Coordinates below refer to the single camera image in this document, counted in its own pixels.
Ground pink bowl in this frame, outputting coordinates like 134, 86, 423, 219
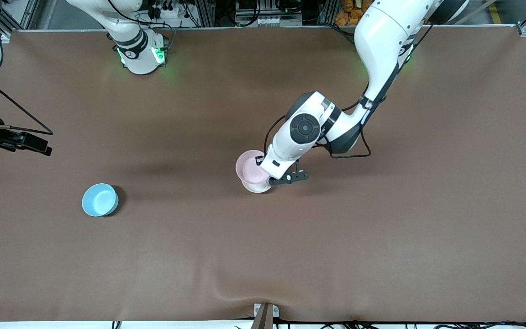
236, 150, 274, 186

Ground light blue bowl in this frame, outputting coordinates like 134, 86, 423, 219
82, 183, 119, 217

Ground white bowl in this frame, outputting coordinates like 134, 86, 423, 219
242, 178, 273, 194

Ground brown table mat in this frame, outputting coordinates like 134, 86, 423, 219
0, 28, 526, 323

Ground white socket strip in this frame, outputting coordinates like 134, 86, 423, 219
235, 16, 292, 27

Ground orange packets pile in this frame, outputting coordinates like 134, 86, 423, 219
335, 0, 368, 27

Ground white power strip black plugs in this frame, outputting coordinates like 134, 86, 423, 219
147, 0, 178, 20

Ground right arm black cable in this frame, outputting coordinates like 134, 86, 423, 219
0, 80, 54, 136

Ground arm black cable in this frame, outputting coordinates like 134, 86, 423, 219
265, 23, 435, 159
0, 80, 54, 136

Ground left gripper grey tube bracket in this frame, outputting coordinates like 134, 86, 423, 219
268, 171, 310, 186

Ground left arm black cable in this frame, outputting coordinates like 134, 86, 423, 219
265, 23, 435, 159

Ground aluminium frame post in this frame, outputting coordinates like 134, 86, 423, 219
195, 0, 214, 27
318, 0, 337, 26

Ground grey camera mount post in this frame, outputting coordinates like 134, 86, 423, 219
254, 303, 279, 329

